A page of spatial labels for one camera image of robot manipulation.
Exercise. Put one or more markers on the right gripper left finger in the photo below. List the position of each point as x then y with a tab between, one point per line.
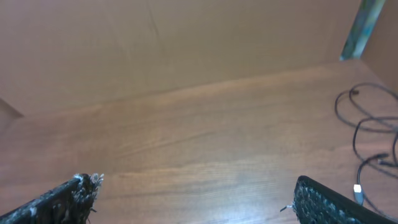
71	202

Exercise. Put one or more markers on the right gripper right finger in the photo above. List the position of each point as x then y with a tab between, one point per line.
315	203

